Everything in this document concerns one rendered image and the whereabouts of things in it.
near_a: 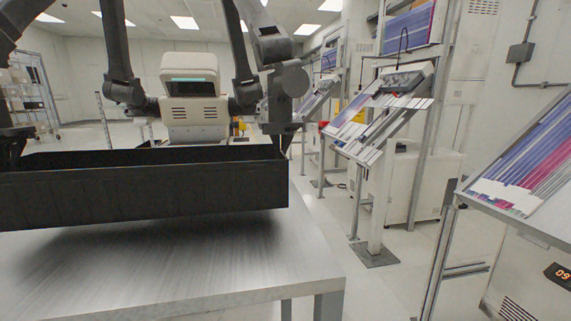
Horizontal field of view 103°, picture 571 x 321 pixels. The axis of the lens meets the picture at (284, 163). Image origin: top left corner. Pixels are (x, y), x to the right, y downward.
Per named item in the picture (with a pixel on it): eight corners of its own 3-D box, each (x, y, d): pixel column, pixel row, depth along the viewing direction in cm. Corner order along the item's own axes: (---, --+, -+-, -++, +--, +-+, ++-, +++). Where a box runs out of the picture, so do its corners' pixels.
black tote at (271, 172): (277, 180, 66) (276, 142, 63) (289, 207, 50) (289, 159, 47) (50, 195, 57) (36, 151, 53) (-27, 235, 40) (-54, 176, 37)
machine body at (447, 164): (383, 232, 185) (394, 158, 166) (345, 195, 250) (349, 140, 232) (450, 223, 197) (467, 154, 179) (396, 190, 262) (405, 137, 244)
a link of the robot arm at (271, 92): (287, 71, 54) (264, 70, 52) (298, 67, 47) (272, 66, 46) (287, 101, 55) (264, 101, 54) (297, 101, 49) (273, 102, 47)
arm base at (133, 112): (159, 99, 97) (127, 99, 95) (151, 86, 89) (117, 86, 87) (157, 116, 94) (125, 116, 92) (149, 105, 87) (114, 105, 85)
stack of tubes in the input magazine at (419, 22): (426, 44, 149) (434, -4, 141) (380, 55, 197) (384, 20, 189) (442, 44, 152) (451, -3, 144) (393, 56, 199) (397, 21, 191)
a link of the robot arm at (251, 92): (252, 91, 97) (239, 93, 96) (252, 74, 87) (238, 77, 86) (259, 109, 94) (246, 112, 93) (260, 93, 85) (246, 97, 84)
